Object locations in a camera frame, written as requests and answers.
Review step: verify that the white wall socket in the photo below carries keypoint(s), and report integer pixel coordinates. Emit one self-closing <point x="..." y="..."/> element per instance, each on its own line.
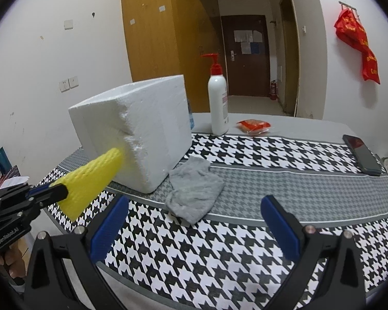
<point x="63" y="85"/>

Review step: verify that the white paper door notice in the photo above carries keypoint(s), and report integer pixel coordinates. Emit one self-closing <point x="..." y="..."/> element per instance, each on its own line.
<point x="245" y="35"/>

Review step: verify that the black smartphone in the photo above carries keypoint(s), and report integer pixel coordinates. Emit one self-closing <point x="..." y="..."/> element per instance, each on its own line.
<point x="362" y="155"/>

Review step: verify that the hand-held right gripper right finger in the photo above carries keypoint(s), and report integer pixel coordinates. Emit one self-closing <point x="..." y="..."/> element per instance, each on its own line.
<point x="279" y="226"/>

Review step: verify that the light wooden side door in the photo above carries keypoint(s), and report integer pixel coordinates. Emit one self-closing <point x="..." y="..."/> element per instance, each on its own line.
<point x="289" y="55"/>

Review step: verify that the red snack packet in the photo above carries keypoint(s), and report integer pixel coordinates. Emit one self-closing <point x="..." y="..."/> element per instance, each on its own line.
<point x="253" y="126"/>

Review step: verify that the red fire extinguisher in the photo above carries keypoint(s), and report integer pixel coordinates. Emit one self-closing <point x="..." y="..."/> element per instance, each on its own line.
<point x="273" y="91"/>

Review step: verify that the person's left hand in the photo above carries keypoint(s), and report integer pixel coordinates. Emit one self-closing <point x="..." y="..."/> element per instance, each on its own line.
<point x="11" y="263"/>

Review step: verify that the white red pump bottle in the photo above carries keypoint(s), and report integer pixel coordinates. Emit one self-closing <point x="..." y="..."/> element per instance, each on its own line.
<point x="217" y="109"/>

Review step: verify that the white wall cover plate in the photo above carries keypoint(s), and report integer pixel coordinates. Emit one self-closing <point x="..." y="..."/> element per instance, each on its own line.
<point x="69" y="24"/>

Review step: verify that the dark brown door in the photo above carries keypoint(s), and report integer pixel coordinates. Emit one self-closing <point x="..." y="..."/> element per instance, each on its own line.
<point x="245" y="71"/>

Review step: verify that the yellow sponge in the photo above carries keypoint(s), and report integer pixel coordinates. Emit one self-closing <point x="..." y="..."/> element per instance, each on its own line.
<point x="90" y="177"/>

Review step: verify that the blue paper door notice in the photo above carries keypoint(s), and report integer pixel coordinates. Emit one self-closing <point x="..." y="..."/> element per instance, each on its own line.
<point x="254" y="48"/>

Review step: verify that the red hanging bags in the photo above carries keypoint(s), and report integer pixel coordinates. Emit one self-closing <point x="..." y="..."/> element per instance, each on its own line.
<point x="355" y="38"/>

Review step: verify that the metal wall hook rack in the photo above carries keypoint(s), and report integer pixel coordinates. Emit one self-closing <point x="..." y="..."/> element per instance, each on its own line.
<point x="347" y="5"/>

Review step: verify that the houndstooth table cloth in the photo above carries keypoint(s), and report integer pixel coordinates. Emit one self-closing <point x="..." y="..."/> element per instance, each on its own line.
<point x="245" y="155"/>

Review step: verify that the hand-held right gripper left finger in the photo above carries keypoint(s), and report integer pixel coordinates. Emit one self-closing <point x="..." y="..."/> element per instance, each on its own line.
<point x="111" y="226"/>

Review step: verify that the white foam box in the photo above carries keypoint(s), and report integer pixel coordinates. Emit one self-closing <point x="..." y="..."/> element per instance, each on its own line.
<point x="148" y="129"/>

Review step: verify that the grey cloth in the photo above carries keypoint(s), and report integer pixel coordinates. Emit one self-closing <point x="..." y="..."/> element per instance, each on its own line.
<point x="190" y="190"/>

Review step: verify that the white wall switch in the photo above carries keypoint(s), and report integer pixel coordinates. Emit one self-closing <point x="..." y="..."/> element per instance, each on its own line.
<point x="73" y="82"/>

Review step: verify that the wooden wardrobe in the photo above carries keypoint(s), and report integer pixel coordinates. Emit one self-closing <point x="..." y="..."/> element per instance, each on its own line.
<point x="168" y="38"/>

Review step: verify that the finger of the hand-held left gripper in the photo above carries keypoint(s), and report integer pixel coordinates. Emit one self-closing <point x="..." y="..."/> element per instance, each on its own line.
<point x="38" y="190"/>
<point x="56" y="194"/>

